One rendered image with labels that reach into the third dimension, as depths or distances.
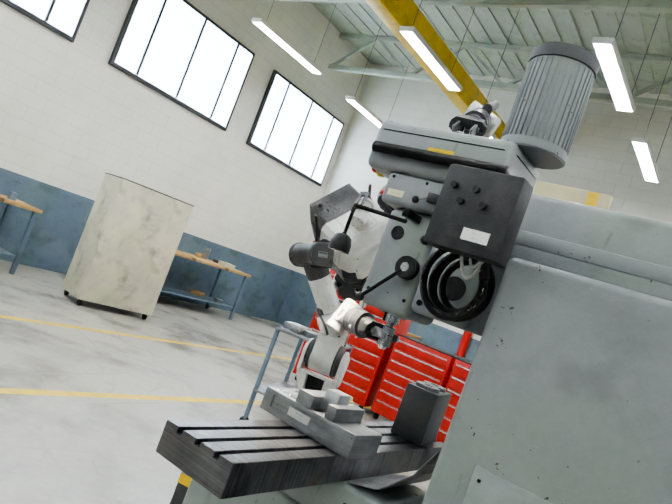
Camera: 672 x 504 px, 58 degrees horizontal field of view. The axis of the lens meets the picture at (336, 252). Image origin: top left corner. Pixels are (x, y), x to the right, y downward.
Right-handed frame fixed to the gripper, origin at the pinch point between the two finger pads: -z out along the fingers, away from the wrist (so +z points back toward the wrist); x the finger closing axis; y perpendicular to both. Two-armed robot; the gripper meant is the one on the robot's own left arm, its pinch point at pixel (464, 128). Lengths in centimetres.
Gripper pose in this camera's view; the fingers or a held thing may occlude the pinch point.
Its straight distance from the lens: 207.3
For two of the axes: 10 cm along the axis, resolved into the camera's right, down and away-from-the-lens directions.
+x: -8.8, -3.1, 3.7
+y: 1.3, -8.9, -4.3
